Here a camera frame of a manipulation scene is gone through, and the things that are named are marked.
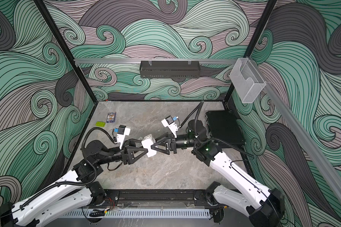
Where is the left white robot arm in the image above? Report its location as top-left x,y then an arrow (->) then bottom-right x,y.
0,125 -> 148,227

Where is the white slotted cable duct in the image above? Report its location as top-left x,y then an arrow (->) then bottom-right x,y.
62,208 -> 211,219

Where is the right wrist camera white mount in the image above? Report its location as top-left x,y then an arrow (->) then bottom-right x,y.
161,115 -> 179,138

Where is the right black corner post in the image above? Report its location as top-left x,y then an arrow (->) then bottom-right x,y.
224,1 -> 277,104

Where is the black corner frame post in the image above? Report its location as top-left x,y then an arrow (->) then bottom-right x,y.
33,0 -> 98,105

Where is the black wall tray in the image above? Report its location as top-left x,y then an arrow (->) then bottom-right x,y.
139,61 -> 201,79

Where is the aluminium wall rail back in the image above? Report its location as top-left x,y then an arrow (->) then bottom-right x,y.
73,58 -> 239,66

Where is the clear acrylic wall holder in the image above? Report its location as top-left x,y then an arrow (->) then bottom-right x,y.
229,58 -> 266,104

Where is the aluminium wall rail right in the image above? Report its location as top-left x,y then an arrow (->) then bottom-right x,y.
249,58 -> 341,219

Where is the black case on table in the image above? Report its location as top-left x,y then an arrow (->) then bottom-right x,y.
206,110 -> 245,148

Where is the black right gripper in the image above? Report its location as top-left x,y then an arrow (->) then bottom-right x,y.
154,132 -> 200,157

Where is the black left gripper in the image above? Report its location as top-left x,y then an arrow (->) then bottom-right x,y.
95,139 -> 146,166

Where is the green toy building brick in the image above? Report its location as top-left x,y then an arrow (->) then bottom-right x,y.
95,121 -> 106,127

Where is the aluminium wall rail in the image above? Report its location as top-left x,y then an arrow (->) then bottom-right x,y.
73,58 -> 239,66
249,58 -> 341,219

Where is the blue playing card box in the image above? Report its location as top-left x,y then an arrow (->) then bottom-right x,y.
106,112 -> 116,123

